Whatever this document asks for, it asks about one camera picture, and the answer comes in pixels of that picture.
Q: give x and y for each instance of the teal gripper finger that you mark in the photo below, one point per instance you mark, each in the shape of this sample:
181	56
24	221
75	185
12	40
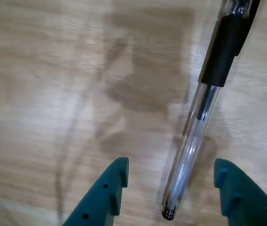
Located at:
246	202
98	202

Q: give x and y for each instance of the clear capped pen black grip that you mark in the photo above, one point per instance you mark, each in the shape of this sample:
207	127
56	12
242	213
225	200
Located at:
225	54

